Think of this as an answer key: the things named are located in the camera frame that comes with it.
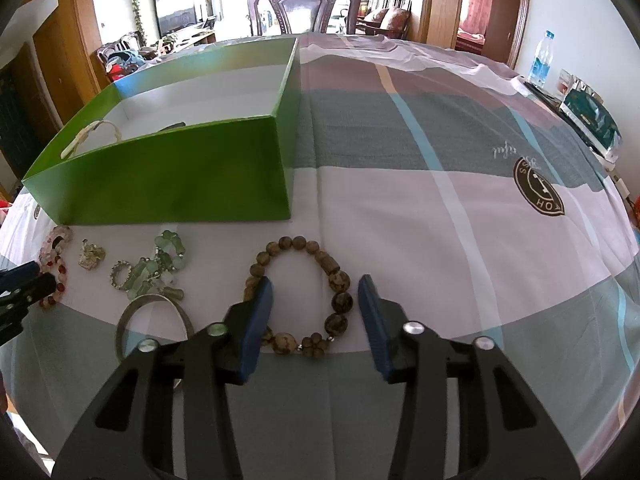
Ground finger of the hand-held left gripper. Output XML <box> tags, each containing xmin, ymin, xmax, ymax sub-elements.
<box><xmin>0</xmin><ymin>273</ymin><xmax>57</xmax><ymax>346</ymax></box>
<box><xmin>0</xmin><ymin>259</ymin><xmax>42</xmax><ymax>296</ymax></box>

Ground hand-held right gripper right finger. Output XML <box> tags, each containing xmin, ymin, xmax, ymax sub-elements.
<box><xmin>358</xmin><ymin>274</ymin><xmax>581</xmax><ymax>480</ymax></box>

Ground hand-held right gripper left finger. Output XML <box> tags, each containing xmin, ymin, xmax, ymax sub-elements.
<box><xmin>52</xmin><ymin>276</ymin><xmax>275</xmax><ymax>480</ymax></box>

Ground brown wooden bead bracelet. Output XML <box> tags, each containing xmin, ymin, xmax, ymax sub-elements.
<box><xmin>243</xmin><ymin>236</ymin><xmax>355</xmax><ymax>358</ymax></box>

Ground pink red bead bracelet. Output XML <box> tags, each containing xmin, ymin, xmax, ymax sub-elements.
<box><xmin>38</xmin><ymin>225</ymin><xmax>74</xmax><ymax>312</ymax></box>

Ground small beaded ring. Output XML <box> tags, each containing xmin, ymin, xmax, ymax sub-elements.
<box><xmin>110</xmin><ymin>259</ymin><xmax>133</xmax><ymax>290</ymax></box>

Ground silver bangle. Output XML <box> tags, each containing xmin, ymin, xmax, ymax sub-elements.
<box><xmin>115</xmin><ymin>294</ymin><xmax>196</xmax><ymax>362</ymax></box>

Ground pale green jade bracelet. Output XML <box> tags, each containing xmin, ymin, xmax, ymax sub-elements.
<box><xmin>127</xmin><ymin>230</ymin><xmax>190</xmax><ymax>303</ymax></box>

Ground green cardboard box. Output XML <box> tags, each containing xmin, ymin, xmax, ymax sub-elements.
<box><xmin>21</xmin><ymin>36</ymin><xmax>302</xmax><ymax>226</ymax></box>

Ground white wristwatch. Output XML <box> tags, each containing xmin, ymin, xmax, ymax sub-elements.
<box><xmin>60</xmin><ymin>120</ymin><xmax>122</xmax><ymax>158</ymax></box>

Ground wooden bench with clothes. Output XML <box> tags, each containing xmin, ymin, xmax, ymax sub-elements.
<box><xmin>95</xmin><ymin>32</ymin><xmax>151</xmax><ymax>83</ymax></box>

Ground wooden television cabinet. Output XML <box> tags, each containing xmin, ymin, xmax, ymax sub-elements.
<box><xmin>167</xmin><ymin>27</ymin><xmax>217</xmax><ymax>48</ymax></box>

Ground green vine garland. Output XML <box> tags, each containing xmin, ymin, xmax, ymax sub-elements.
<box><xmin>126</xmin><ymin>0</ymin><xmax>147</xmax><ymax>43</ymax></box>

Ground flat screen television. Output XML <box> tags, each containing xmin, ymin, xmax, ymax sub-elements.
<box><xmin>152</xmin><ymin>0</ymin><xmax>198</xmax><ymax>38</ymax></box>

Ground wooden sofa with cushions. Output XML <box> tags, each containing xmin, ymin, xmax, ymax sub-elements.
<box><xmin>357</xmin><ymin>7</ymin><xmax>413</xmax><ymax>38</ymax></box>

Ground teal gift bag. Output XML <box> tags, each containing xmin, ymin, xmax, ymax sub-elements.
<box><xmin>560</xmin><ymin>77</ymin><xmax>623</xmax><ymax>153</ymax></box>

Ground clear plastic water bottle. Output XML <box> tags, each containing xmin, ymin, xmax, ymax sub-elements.
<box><xmin>527</xmin><ymin>30</ymin><xmax>556</xmax><ymax>88</ymax></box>

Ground pink curtain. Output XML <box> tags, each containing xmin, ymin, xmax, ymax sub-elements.
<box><xmin>462</xmin><ymin>0</ymin><xmax>493</xmax><ymax>36</ymax></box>

